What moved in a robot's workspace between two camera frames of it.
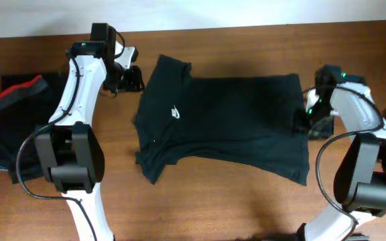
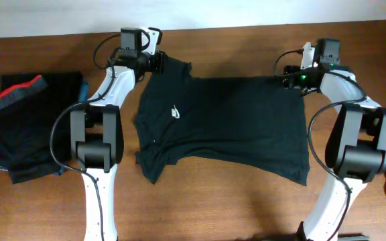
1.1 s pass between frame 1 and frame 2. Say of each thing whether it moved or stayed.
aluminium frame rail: stayed
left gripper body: moved
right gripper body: moved
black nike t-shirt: stayed
